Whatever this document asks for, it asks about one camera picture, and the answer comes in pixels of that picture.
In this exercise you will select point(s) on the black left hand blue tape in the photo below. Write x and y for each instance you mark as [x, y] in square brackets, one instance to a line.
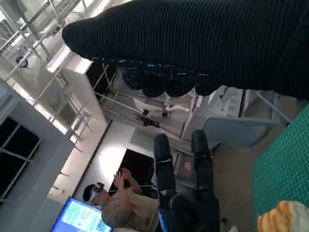
[188, 212]

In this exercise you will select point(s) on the long orange striped bread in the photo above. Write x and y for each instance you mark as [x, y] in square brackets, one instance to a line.
[277, 217]

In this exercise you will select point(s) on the person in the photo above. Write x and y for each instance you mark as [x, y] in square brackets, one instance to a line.
[125, 210]

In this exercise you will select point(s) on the black screen panel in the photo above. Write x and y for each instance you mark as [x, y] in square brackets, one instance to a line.
[136, 163]

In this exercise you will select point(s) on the white VR headset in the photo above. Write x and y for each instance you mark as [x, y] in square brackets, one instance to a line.
[98, 189]

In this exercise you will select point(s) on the green cutting mat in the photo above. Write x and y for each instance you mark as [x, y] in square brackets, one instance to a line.
[282, 164]

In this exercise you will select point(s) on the monitor with light interface windows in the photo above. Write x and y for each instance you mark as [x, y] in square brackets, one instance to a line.
[77, 215]

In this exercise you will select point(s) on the white louvered mesh cabinet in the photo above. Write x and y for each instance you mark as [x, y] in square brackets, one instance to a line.
[224, 101]

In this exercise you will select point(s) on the grey metal pole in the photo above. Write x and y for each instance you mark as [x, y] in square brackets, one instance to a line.
[270, 106]

